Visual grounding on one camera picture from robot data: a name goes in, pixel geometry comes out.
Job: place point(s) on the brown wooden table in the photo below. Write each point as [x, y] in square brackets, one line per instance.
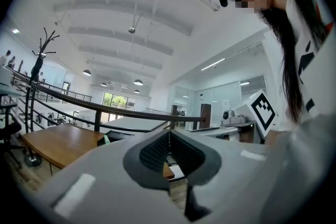
[60, 141]

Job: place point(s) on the dark pendant lamp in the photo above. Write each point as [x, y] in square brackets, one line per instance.
[86, 73]
[136, 91]
[104, 84]
[138, 83]

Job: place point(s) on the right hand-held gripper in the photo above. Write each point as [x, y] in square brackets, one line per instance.
[260, 110]

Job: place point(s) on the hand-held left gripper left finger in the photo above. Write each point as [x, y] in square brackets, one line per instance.
[147, 165]

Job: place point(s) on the dark metal railing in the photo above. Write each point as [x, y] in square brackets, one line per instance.
[78, 101]

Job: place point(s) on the silver ceiling dome fixture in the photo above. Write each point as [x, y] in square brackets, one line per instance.
[132, 30]

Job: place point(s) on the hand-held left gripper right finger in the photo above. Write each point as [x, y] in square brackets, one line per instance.
[202, 162]

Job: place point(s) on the white printed t-shirt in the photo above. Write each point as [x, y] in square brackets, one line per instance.
[292, 21]

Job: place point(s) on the square ceiling light panel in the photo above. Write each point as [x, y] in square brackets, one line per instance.
[15, 31]

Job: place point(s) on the large window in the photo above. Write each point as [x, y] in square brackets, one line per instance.
[119, 101]

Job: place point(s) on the black box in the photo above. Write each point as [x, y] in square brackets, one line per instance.
[115, 136]

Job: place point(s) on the black office chair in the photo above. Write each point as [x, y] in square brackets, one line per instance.
[10, 128]

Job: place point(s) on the black tree-shaped coat rack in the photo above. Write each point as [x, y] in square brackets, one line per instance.
[36, 65]

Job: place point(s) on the white linear ceiling light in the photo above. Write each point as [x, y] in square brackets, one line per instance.
[213, 64]

